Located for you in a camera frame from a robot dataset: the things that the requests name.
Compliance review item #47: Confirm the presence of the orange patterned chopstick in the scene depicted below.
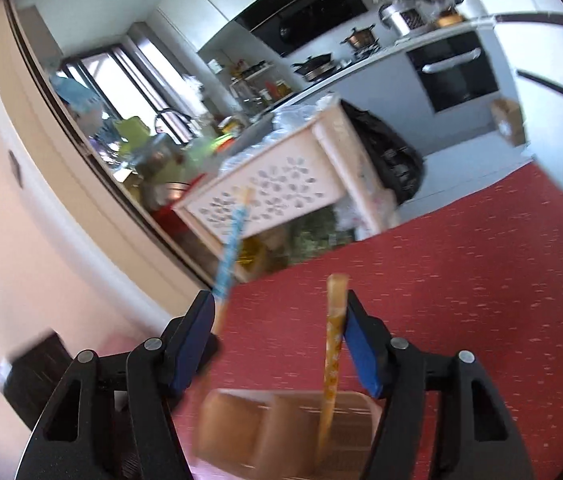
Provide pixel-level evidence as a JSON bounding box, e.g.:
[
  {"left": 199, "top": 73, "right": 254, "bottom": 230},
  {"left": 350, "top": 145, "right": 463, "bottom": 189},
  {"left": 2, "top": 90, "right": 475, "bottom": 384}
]
[{"left": 315, "top": 273, "right": 349, "bottom": 466}]

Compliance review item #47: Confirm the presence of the blue patterned chopstick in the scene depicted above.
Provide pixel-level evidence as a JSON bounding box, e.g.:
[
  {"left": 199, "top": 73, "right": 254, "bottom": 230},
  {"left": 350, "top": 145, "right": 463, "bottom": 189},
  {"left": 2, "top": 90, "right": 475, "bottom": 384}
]
[{"left": 211, "top": 188, "right": 254, "bottom": 336}]

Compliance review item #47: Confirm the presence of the pink plastic stool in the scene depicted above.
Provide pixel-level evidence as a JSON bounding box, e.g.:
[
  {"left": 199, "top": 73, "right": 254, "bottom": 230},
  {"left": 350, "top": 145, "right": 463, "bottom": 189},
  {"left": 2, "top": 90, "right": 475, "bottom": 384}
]
[{"left": 95, "top": 333, "right": 143, "bottom": 356}]

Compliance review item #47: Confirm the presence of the pink utensil holder caddy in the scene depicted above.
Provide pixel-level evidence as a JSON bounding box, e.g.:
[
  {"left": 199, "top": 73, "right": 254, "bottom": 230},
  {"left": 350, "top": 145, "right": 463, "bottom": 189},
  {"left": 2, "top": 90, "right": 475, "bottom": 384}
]
[{"left": 194, "top": 389, "right": 381, "bottom": 479}]

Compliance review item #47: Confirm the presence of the green vegetables bunch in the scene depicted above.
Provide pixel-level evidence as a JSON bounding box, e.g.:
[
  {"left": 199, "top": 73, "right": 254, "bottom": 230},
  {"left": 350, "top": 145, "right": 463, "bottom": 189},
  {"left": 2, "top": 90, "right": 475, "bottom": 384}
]
[{"left": 288, "top": 207, "right": 354, "bottom": 264}]

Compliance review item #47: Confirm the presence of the yellow gold package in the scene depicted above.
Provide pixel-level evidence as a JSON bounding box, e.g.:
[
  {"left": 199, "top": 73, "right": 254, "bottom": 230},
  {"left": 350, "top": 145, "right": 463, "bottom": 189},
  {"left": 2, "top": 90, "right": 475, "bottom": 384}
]
[{"left": 236, "top": 236, "right": 268, "bottom": 282}]

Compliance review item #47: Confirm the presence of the black bag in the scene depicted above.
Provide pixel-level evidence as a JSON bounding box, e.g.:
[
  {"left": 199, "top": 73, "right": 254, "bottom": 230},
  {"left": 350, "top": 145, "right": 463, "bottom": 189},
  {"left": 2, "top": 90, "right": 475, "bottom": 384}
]
[{"left": 340, "top": 100, "right": 426, "bottom": 205}]

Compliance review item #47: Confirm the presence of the steel pot with lid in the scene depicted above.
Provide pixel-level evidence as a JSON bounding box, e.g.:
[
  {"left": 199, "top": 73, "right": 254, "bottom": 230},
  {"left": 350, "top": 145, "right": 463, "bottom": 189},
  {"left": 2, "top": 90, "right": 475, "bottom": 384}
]
[{"left": 133, "top": 133, "right": 183, "bottom": 179}]

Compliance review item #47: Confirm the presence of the cardboard box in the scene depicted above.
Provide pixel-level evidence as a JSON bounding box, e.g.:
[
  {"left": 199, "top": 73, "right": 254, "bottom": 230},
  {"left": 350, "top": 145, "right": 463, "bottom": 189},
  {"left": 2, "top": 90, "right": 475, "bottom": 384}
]
[{"left": 491, "top": 99, "right": 527, "bottom": 146}]

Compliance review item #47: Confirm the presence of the built-in black oven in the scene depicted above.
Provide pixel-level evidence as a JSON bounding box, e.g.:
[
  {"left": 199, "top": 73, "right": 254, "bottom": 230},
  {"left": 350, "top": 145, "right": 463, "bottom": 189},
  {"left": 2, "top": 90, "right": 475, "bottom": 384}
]
[{"left": 407, "top": 32, "right": 498, "bottom": 113}]

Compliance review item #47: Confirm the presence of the spice rack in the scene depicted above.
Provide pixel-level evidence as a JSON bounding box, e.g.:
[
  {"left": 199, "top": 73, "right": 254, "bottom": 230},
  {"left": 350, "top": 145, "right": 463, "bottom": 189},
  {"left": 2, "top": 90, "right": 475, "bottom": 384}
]
[{"left": 230, "top": 61, "right": 293, "bottom": 115}]

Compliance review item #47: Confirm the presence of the black wok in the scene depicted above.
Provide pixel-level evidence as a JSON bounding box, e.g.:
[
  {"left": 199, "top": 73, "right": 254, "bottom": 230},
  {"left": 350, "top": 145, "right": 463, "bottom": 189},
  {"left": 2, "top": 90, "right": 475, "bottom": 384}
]
[{"left": 292, "top": 53, "right": 336, "bottom": 82}]

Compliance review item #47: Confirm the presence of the brass cooking pot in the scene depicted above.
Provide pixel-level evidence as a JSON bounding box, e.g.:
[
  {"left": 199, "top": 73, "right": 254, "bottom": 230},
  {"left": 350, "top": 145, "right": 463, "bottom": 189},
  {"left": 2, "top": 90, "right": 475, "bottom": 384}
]
[{"left": 341, "top": 25, "right": 377, "bottom": 52}]

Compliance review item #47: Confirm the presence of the silver rice cooker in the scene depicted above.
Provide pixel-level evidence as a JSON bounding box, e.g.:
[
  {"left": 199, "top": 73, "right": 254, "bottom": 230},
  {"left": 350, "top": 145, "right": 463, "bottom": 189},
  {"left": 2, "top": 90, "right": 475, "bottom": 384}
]
[{"left": 378, "top": 0, "right": 429, "bottom": 38}]

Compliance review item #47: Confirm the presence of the black range hood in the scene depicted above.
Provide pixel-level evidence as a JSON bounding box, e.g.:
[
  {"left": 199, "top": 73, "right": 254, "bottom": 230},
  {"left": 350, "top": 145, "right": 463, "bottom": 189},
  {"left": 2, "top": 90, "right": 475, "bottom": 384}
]
[{"left": 236, "top": 0, "right": 367, "bottom": 56}]

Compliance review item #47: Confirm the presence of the grey wall switch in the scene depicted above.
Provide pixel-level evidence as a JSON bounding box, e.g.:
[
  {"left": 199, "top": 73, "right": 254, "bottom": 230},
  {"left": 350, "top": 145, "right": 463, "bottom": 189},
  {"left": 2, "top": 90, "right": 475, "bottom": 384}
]
[{"left": 8, "top": 151, "right": 24, "bottom": 188}]

